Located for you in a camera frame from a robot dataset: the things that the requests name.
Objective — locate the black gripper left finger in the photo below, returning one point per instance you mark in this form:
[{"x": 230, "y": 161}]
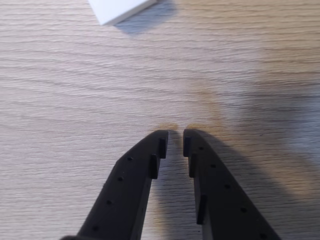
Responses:
[{"x": 125, "y": 190}]

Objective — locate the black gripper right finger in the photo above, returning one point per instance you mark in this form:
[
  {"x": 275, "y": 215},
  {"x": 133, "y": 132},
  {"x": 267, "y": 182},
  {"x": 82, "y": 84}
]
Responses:
[{"x": 220, "y": 200}]

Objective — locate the white cube block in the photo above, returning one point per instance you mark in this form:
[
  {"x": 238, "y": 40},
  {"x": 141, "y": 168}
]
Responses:
[{"x": 117, "y": 10}]

